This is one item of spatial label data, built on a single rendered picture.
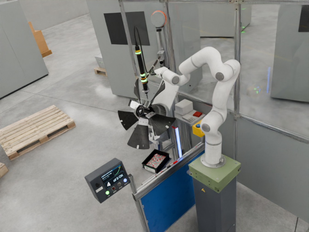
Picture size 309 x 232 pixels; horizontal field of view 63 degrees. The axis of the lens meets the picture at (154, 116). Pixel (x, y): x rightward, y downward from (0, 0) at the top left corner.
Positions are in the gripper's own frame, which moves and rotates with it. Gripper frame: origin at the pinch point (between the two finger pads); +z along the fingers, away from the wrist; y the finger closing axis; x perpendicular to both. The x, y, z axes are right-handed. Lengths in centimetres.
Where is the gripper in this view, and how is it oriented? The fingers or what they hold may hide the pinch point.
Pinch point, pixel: (156, 68)
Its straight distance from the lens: 208.8
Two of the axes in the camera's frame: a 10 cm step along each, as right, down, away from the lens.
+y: 8.8, -4.0, 2.6
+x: -2.2, -8.2, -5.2
